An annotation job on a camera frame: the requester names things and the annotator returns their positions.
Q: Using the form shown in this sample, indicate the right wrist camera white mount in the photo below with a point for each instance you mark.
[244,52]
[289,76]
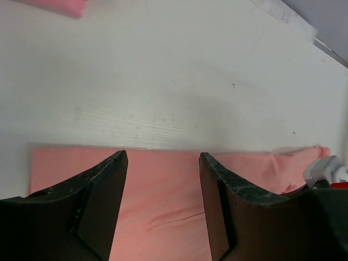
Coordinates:
[330,169]

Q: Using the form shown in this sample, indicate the folded light pink t shirt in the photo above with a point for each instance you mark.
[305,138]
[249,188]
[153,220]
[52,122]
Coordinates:
[70,8]

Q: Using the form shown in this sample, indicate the white paper sheet at back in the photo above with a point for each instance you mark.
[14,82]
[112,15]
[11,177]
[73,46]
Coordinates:
[282,12]

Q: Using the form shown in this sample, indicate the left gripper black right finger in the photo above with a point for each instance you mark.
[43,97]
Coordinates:
[247,222]

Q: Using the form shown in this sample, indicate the salmon pink t shirt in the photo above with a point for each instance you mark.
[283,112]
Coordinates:
[161,215]

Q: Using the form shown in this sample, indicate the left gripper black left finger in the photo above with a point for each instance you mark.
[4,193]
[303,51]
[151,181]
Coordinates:
[72,220]

